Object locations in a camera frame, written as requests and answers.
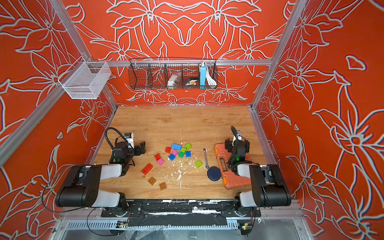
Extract pink lego brick lower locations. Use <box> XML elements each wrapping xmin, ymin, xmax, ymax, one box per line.
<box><xmin>157</xmin><ymin>158</ymin><xmax>164</xmax><ymax>166</ymax></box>

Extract brown lego plate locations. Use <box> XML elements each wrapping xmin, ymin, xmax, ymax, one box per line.
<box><xmin>148</xmin><ymin>177</ymin><xmax>157</xmax><ymax>186</ymax></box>
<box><xmin>159</xmin><ymin>182</ymin><xmax>167</xmax><ymax>191</ymax></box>

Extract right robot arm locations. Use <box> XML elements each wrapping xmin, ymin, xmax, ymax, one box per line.
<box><xmin>225</xmin><ymin>137</ymin><xmax>292</xmax><ymax>211</ymax></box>

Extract long red lego brick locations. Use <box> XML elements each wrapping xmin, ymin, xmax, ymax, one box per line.
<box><xmin>141</xmin><ymin>164</ymin><xmax>153</xmax><ymax>176</ymax></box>

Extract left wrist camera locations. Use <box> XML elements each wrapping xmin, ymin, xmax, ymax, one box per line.
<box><xmin>124</xmin><ymin>133</ymin><xmax>134</xmax><ymax>148</ymax></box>

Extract brown lego plate left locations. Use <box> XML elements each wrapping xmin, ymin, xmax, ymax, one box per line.
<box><xmin>148</xmin><ymin>177</ymin><xmax>157</xmax><ymax>186</ymax></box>

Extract lime lego brick lone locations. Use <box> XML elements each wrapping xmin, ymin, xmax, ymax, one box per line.
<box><xmin>195</xmin><ymin>160</ymin><xmax>203</xmax><ymax>168</ymax></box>

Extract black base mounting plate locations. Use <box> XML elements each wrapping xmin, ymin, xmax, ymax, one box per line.
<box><xmin>101</xmin><ymin>199</ymin><xmax>261</xmax><ymax>229</ymax></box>

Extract brown lego plate right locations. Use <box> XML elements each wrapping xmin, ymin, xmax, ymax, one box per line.
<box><xmin>159</xmin><ymin>182</ymin><xmax>167</xmax><ymax>191</ymax></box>

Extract clear plastic wall bin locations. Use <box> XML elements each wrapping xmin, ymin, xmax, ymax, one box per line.
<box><xmin>60</xmin><ymin>62</ymin><xmax>111</xmax><ymax>100</ymax></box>

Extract clear bag in basket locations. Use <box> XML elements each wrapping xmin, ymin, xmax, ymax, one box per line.
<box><xmin>167</xmin><ymin>73</ymin><xmax>182</xmax><ymax>90</ymax></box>

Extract light blue long lego brick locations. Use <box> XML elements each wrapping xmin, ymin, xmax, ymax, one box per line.
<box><xmin>172</xmin><ymin>144</ymin><xmax>183</xmax><ymax>151</ymax></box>

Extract black wire wall basket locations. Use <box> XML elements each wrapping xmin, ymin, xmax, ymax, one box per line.
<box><xmin>128</xmin><ymin>58</ymin><xmax>219</xmax><ymax>90</ymax></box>

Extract dark blue round disc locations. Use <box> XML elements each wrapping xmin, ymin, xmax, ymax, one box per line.
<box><xmin>207</xmin><ymin>167</ymin><xmax>222</xmax><ymax>182</ymax></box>

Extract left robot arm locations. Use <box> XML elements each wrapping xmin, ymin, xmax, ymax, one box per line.
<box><xmin>55</xmin><ymin>142</ymin><xmax>146</xmax><ymax>217</ymax></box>

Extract orange tool case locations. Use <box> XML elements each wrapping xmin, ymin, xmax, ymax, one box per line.
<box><xmin>214</xmin><ymin>142</ymin><xmax>256</xmax><ymax>190</ymax></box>

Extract white cables in basket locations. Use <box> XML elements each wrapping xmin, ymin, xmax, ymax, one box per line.
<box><xmin>205</xmin><ymin>69</ymin><xmax>218</xmax><ymax>89</ymax></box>

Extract black object in basket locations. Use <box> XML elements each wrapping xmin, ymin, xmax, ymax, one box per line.
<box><xmin>182</xmin><ymin>77</ymin><xmax>200</xmax><ymax>87</ymax></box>

